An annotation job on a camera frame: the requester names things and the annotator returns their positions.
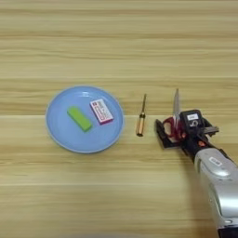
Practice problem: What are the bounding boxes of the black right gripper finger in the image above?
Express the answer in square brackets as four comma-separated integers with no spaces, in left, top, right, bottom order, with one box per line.
[154,118,184,149]
[203,124,220,137]

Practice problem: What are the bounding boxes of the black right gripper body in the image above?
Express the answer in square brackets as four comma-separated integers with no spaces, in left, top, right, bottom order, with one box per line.
[180,125,216,163]

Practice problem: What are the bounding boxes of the amber handled screwdriver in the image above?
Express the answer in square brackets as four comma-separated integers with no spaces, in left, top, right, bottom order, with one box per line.
[135,93,148,138]

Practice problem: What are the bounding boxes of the red handled scissors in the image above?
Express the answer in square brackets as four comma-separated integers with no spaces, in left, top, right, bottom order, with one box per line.
[161,87,187,140]

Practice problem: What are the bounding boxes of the red and white small box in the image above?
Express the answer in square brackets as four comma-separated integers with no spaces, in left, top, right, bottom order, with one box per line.
[89,98,114,126]

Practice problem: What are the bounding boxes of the green rectangular block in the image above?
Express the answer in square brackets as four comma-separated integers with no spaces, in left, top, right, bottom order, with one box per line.
[66,106,93,133]

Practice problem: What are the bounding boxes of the black box with white label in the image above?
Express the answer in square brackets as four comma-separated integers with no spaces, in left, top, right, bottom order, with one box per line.
[178,109,204,129]

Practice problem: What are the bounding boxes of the light blue round plate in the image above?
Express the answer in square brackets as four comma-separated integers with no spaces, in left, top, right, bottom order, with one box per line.
[45,85,125,154]

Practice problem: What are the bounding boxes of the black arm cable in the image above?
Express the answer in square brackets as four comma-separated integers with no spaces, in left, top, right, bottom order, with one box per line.
[217,147,235,162]

